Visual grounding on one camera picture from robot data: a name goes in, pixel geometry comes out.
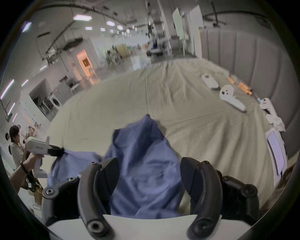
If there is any bed with beige sheet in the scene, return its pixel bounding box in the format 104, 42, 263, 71
48, 57, 300, 212

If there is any dark blue shirt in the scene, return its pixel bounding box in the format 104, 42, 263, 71
46, 114, 185, 219

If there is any washing machine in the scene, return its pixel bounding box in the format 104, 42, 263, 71
50, 97, 63, 109

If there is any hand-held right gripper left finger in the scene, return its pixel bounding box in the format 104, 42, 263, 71
42, 157, 120, 240

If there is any white hand controller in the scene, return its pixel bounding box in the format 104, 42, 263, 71
259, 98, 286, 132
219, 85, 247, 112

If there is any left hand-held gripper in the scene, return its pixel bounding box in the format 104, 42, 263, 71
24, 136, 65, 179

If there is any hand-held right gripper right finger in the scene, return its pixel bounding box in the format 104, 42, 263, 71
180, 157, 260, 239

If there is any person's left forearm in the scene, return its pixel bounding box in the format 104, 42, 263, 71
9, 164, 29, 194

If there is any white-framed tablet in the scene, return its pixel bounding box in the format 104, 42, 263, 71
265, 130, 288, 188

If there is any grey padded headboard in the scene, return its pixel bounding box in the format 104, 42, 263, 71
199, 28, 300, 160

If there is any flat white card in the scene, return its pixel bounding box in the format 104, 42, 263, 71
202, 74, 220, 90

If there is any person's left hand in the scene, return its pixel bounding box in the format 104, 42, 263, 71
21, 153, 44, 173

